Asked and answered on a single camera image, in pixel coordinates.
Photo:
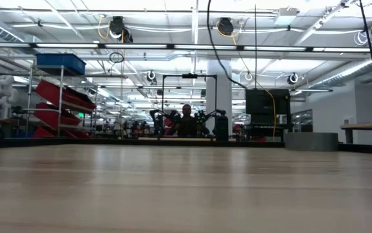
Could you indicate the long light strip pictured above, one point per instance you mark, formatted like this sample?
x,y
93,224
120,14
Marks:
x,y
66,45

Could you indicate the grey duct tape roll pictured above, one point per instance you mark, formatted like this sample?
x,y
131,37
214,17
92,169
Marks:
x,y
310,141

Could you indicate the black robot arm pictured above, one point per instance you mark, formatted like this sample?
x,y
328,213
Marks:
x,y
210,115
157,118

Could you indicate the long wooden table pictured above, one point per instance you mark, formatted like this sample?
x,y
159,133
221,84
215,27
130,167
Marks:
x,y
364,125

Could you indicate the white column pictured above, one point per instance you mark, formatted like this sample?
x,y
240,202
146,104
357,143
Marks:
x,y
219,90

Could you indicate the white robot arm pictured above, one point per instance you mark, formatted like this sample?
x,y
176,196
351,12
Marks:
x,y
3,94

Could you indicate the black cylindrical stand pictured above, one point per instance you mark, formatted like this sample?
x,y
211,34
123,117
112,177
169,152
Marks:
x,y
222,129

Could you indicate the blue storage bin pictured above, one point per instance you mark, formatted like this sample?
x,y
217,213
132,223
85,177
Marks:
x,y
59,61

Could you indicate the metal shelf rack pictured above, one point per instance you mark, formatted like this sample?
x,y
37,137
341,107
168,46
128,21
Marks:
x,y
60,97

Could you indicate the person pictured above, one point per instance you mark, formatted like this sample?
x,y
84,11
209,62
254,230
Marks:
x,y
186,124

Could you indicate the red storage bin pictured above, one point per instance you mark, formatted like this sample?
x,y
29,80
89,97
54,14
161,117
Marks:
x,y
48,90
48,116
43,133

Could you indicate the black aluminium table frame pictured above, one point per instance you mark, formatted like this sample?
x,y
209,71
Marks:
x,y
76,142

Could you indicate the black equipment cart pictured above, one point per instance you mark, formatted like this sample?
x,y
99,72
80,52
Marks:
x,y
263,100

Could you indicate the black robot station frame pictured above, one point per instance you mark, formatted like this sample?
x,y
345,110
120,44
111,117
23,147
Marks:
x,y
189,76

